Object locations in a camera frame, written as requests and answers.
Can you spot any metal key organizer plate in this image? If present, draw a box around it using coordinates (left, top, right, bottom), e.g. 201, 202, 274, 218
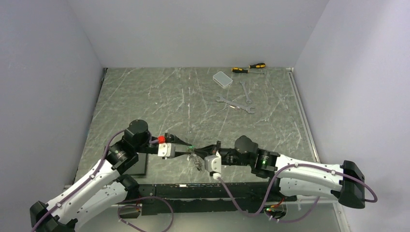
188, 153, 203, 172

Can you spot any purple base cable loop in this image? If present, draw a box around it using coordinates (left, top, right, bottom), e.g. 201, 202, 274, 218
117, 195, 175, 232

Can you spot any clear plastic box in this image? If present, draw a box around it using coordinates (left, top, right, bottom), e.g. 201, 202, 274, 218
213, 71, 233, 89

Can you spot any large silver wrench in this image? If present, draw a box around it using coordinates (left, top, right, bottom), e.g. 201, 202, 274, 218
216, 95, 255, 114

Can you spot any yellow black screwdriver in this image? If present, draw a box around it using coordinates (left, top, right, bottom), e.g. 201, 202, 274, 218
246, 63, 266, 69
231, 67, 263, 74

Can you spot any small silver wrench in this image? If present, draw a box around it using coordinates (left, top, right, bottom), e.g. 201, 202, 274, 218
240, 80, 252, 104

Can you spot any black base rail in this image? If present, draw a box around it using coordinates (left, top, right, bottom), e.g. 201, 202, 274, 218
106, 173, 297, 216

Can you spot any black flat box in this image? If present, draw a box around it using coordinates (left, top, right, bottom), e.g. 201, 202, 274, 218
126, 153, 148, 178

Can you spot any small silver key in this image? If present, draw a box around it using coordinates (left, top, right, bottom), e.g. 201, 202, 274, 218
229, 105, 240, 111

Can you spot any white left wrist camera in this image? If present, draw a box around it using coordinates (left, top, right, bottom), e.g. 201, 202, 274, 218
158, 143, 166, 159

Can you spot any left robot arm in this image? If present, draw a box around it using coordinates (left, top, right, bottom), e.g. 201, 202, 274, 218
29, 119, 188, 232

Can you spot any yellow black screwdriver rear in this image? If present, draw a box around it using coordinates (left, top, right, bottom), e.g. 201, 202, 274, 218
246, 63, 266, 69

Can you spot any yellow black screwdriver front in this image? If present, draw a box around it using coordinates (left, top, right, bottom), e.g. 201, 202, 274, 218
231, 67, 263, 74

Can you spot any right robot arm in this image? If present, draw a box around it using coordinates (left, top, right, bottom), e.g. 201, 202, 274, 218
194, 135, 366, 209

